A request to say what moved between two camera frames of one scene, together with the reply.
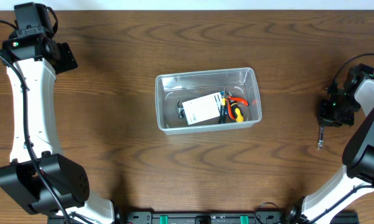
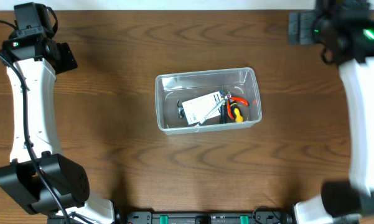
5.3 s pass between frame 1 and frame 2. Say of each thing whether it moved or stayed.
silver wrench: moved
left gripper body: stayed
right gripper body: moved
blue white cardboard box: stayed
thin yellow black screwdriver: stayed
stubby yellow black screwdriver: stayed
